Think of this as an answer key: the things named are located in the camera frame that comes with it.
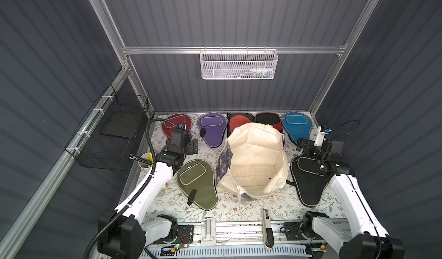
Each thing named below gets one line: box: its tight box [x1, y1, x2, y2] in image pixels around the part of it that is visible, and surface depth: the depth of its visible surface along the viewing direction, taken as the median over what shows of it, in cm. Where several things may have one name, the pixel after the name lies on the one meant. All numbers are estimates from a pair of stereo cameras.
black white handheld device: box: [261, 208, 275, 250], surface depth 72 cm
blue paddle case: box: [281, 111, 314, 145], surface depth 113 cm
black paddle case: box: [286, 155, 333, 208], surface depth 86 cm
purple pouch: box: [197, 112, 228, 148], surface depth 114 cm
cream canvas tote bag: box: [216, 122, 290, 204], surface depth 88 cm
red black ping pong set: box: [254, 112, 284, 134], surface depth 115 cm
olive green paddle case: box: [176, 158, 219, 212], surface depth 88 cm
